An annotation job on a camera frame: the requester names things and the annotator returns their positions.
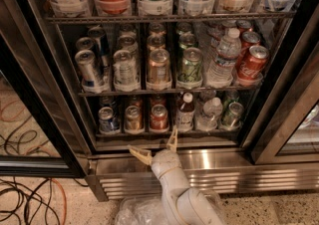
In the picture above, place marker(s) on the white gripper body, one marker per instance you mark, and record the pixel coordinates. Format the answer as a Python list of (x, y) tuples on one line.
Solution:
[(164, 161)]

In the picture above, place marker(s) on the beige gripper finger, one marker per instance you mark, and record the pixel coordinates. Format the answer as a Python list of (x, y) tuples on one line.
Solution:
[(172, 141), (143, 155)]

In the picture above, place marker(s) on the red coke can bottom shelf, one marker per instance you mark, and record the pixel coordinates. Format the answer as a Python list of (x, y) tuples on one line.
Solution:
[(158, 117)]

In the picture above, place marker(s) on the red coke can shelf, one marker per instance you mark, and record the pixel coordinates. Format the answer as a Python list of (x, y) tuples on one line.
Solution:
[(158, 117), (254, 61)]

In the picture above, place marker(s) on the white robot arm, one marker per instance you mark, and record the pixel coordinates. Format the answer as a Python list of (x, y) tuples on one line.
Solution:
[(173, 184)]

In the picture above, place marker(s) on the gold can bottom shelf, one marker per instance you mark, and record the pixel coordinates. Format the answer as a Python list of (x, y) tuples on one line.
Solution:
[(133, 119)]

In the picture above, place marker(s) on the blue can bottom shelf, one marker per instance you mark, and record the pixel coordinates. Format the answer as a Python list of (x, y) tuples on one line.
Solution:
[(108, 122)]

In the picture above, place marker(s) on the clear water bottle bottom shelf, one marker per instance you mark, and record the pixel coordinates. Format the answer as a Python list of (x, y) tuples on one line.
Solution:
[(207, 114)]

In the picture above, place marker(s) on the green can bottom shelf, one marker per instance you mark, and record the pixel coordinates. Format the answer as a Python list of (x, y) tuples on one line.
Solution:
[(232, 116)]

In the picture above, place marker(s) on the copper can middle shelf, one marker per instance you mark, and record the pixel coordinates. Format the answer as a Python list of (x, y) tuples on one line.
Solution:
[(158, 75)]

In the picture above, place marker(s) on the green can middle shelf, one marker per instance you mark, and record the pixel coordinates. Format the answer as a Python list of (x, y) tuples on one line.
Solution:
[(189, 71)]

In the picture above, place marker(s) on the white can middle shelf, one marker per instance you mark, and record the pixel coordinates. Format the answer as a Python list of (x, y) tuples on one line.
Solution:
[(126, 77)]

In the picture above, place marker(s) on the water bottle middle shelf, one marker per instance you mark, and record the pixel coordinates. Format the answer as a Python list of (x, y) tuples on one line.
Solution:
[(224, 58)]

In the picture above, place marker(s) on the stainless steel glass-door fridge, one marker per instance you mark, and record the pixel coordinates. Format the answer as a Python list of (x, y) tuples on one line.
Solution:
[(273, 147)]

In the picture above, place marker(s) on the red coke can middle shelf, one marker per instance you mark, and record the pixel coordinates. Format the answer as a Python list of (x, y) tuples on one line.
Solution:
[(254, 61)]

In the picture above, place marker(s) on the open fridge glass door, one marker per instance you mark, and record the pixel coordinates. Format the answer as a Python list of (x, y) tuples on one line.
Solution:
[(26, 109)]

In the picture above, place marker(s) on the silver slim can middle shelf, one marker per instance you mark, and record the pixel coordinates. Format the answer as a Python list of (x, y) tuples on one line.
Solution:
[(92, 76)]

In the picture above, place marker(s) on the blue slim can middle shelf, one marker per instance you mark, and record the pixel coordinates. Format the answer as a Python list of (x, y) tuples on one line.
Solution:
[(99, 35)]

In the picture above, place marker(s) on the dark juice bottle white cap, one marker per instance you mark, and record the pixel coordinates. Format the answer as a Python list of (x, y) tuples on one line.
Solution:
[(184, 112)]

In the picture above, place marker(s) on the clear plastic bag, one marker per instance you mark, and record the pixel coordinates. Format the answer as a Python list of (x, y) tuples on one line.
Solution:
[(139, 212)]

